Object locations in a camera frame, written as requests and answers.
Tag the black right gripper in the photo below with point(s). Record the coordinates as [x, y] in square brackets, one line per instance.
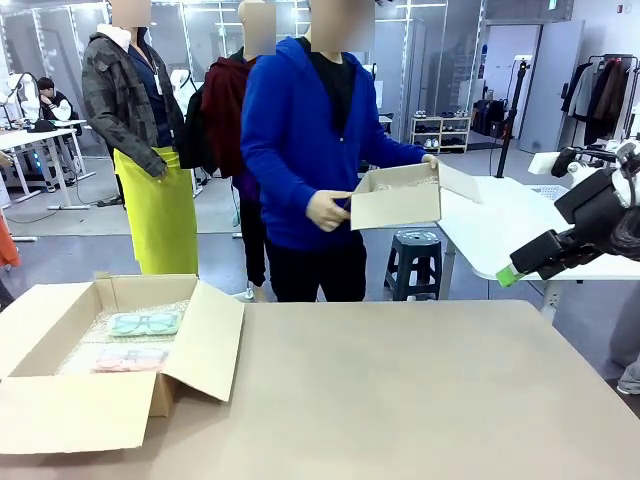
[592, 200]

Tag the small cardboard box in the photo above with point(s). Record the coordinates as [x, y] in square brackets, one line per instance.
[395, 207]

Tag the mint green glasses case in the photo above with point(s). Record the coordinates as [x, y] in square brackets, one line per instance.
[145, 325]

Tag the pink glasses case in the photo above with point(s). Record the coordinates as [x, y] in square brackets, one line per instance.
[130, 360]

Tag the large cardboard box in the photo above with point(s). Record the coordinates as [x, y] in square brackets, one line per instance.
[75, 410]

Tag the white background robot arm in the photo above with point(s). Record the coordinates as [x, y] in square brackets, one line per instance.
[182, 90]
[22, 92]

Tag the person's left forearm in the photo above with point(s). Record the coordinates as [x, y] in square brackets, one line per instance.
[395, 152]

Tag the person's right forearm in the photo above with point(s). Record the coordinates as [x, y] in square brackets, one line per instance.
[280, 190]

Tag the person's left hand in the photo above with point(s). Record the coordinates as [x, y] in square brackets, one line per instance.
[431, 161]

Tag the person's right hand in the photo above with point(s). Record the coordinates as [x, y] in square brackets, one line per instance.
[325, 210]

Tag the white side table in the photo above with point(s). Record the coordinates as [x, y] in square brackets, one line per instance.
[500, 225]

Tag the white plastic basket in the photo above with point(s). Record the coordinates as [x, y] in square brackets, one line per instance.
[550, 192]

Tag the bystander leg in grey trousers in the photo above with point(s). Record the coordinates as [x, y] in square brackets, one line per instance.
[627, 360]

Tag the dark plastic stool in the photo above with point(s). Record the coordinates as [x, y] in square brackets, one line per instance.
[414, 255]

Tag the black tripod stand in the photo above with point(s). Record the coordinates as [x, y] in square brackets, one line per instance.
[510, 115]

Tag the black luggage pile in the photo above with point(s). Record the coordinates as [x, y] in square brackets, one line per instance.
[487, 117]

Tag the bubble wrap in small box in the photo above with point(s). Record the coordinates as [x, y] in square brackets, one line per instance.
[405, 186]

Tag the wooden shoe rack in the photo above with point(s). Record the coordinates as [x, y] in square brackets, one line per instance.
[440, 135]

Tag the clothes rack with coats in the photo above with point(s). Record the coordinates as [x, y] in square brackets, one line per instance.
[600, 95]

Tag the person in blue hoodie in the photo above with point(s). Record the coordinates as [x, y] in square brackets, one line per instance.
[295, 125]

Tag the mannequin in maroon shawl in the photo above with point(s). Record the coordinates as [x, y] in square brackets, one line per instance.
[220, 115]

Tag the yellow skirt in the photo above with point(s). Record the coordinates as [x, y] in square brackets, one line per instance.
[160, 215]

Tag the person in yellow skirt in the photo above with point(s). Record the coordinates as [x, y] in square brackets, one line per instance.
[115, 100]

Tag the bubble wrap sheet lining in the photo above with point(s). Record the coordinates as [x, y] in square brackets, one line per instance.
[92, 332]

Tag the seated person in black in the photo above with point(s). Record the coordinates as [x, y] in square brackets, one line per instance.
[57, 102]

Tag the white office desk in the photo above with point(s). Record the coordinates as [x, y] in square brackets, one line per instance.
[35, 145]

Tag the orange cone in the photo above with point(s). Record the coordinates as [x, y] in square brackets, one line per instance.
[7, 245]

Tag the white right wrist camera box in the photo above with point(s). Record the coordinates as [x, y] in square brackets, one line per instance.
[542, 162]

